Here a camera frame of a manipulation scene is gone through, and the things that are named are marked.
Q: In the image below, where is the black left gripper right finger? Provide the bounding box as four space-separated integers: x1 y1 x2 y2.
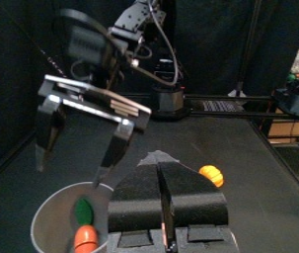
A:
156 154 241 253

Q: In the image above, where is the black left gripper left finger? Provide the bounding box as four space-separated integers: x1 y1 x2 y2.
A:
107 150 167 253

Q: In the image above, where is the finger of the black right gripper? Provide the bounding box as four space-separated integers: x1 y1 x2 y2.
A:
90 118 136 190
34 94 66 174

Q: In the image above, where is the orange toy carrot green top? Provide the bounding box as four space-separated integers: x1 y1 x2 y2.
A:
72 197 100 253

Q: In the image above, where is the grey bowl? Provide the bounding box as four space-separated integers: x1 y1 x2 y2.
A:
29 181 116 253

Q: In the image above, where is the orange toy pumpkin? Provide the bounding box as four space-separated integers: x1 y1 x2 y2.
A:
197 164 225 189

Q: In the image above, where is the black mesh panel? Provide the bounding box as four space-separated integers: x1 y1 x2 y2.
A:
272 143 299 181

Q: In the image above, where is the brown cardboard box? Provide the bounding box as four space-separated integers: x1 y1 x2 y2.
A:
266 119 299 144

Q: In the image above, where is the black device housing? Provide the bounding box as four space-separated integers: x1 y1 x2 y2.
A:
271 62 299 117

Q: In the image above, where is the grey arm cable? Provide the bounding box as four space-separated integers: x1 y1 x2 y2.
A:
131 0 180 88

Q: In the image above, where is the black frame rail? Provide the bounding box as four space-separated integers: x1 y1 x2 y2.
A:
181 93 299 121

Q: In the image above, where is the black frame pole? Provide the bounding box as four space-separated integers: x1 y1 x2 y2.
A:
228 0 263 98

